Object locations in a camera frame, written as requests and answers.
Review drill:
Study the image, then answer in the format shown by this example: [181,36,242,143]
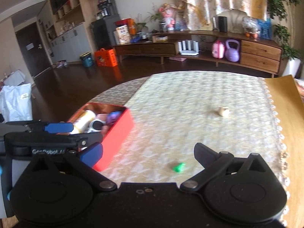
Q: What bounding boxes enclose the quilted cream table mat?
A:
[93,71,289,185]

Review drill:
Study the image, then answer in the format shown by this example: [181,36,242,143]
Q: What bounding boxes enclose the orange gift box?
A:
[94,48,118,67]

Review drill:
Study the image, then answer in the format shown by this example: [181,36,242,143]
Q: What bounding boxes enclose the white round sunglasses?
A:
[87,119,106,133]

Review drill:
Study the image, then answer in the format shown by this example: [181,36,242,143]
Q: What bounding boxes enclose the black mini fridge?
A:
[91,15,120,49]

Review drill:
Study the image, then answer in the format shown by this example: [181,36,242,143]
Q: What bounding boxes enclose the red tin box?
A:
[68,102,134,171]

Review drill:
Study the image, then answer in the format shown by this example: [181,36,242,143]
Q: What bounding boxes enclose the cereal box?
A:
[116,25,130,44]

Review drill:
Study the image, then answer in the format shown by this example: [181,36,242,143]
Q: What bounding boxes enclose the white plastic bag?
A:
[1,83,32,122]

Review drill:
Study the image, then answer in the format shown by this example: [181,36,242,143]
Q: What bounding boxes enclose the purple toy figure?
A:
[106,111,122,126]

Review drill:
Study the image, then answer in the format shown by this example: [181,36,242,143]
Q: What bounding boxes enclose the blue gloved left hand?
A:
[1,164,12,201]

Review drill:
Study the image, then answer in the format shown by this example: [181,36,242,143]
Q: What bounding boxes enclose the pink lip balm tube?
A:
[96,113,108,122]

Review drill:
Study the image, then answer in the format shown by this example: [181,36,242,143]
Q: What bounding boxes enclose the pink doll figure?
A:
[159,3,177,31]

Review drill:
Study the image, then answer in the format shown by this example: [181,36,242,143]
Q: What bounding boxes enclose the cream small figurine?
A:
[218,107,230,117]

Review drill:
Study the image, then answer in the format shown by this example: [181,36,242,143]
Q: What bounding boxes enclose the teal trash bin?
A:
[79,52,93,67]

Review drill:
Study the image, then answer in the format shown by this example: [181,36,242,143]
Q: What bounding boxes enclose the wooden tv cabinet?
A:
[114,30,283,76]

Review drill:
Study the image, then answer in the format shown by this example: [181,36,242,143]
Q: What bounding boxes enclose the green small toy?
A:
[172,163,185,173]

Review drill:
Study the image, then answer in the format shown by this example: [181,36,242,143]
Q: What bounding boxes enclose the white wifi router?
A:
[178,40,200,56]

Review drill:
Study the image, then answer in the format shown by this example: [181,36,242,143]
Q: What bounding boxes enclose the purple kettlebell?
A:
[225,39,240,62]

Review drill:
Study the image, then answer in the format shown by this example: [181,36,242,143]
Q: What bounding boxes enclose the grey wall cabinet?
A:
[50,23,92,63]

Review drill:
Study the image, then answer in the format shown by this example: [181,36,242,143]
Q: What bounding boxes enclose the black speaker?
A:
[217,16,228,32]

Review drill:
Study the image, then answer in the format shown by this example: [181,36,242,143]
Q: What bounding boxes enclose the yellow white supplement bottle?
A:
[69,110,96,134]

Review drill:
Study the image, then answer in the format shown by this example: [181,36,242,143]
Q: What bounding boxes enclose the blue patterned bag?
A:
[257,18,272,40]

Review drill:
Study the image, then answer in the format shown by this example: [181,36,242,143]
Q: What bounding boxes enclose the green potted tree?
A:
[266,0,304,61]

